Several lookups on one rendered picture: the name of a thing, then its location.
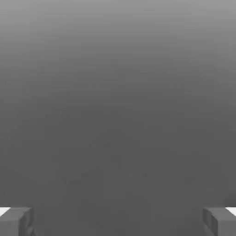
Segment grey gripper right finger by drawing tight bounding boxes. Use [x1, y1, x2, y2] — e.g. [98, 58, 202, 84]
[201, 206, 236, 236]

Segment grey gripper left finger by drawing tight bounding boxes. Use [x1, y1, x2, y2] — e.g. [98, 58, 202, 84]
[0, 206, 35, 236]

